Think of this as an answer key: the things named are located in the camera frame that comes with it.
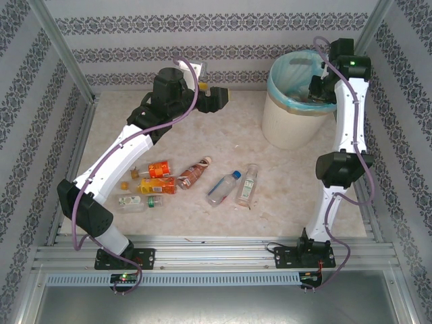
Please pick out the orange label plastic bottle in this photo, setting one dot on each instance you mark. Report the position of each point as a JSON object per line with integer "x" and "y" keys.
{"x": 158, "y": 169}

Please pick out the brown coffee bottle cream cap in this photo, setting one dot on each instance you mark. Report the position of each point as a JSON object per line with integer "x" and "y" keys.
{"x": 190, "y": 175}

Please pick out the yellow juice bottle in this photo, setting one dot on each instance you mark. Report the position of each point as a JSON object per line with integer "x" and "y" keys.
{"x": 155, "y": 185}

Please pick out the clear bottle blue cap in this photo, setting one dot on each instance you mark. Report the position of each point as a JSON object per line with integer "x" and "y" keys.
{"x": 221, "y": 189}

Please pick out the clear bottle green white label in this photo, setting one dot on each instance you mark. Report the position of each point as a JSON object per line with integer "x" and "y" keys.
{"x": 248, "y": 185}

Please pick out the clear bottle green cap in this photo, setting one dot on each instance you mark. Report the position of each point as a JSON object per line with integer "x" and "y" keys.
{"x": 131, "y": 202}

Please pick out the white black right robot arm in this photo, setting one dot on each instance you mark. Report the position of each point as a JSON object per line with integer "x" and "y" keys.
{"x": 349, "y": 114}

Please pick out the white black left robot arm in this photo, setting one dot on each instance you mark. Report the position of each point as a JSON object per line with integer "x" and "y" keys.
{"x": 111, "y": 162}

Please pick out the cream ribbed waste bin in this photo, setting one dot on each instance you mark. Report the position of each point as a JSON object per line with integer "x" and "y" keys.
{"x": 287, "y": 125}

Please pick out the small circuit board green light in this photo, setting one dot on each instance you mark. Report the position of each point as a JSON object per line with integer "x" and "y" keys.
{"x": 124, "y": 278}

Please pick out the grey metal panel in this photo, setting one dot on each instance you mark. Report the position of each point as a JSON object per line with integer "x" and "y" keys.
{"x": 216, "y": 307}

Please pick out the aluminium corner post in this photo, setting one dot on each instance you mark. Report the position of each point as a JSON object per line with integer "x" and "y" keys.
{"x": 65, "y": 50}
{"x": 366, "y": 33}

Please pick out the aluminium side rail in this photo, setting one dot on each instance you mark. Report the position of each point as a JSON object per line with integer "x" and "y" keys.
{"x": 369, "y": 219}
{"x": 78, "y": 152}

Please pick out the aluminium mounting rail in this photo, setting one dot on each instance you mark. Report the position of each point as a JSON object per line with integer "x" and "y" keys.
{"x": 209, "y": 256}

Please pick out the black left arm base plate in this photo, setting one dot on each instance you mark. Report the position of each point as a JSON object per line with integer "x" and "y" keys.
{"x": 145, "y": 258}

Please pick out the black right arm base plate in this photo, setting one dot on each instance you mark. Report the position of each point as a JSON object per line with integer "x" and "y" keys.
{"x": 285, "y": 258}

